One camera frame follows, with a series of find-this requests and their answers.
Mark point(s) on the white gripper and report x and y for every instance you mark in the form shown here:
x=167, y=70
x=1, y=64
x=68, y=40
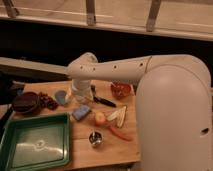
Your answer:
x=81, y=90

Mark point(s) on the blue sponge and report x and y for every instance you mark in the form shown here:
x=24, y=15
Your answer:
x=81, y=112

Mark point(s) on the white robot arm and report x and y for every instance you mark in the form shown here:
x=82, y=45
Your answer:
x=173, y=107

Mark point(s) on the blue plastic cup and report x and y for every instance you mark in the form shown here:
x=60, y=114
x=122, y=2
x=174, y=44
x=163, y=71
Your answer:
x=60, y=97

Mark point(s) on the small metal cup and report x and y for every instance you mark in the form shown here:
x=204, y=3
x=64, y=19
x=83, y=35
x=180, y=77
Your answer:
x=95, y=138

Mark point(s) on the bunch of dark grapes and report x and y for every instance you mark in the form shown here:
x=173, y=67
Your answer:
x=47, y=101

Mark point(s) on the apple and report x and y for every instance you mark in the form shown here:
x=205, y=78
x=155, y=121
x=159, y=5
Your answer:
x=100, y=119

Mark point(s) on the dark brown bowl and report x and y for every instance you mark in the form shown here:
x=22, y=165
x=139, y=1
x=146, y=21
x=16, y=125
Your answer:
x=26, y=103

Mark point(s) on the wooden cutting board table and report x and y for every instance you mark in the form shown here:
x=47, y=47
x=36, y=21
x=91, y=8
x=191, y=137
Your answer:
x=113, y=150

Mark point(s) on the red bowl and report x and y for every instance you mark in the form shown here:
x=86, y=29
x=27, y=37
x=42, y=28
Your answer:
x=120, y=90

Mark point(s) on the banana slices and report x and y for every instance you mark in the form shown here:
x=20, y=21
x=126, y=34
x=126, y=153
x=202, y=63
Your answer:
x=118, y=116

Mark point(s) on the green plastic tray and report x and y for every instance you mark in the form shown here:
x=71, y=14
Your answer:
x=36, y=143

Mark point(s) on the orange carrot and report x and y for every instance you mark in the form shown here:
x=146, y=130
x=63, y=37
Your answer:
x=119, y=133

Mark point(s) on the black handled knife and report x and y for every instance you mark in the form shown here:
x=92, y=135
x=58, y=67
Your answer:
x=98, y=99

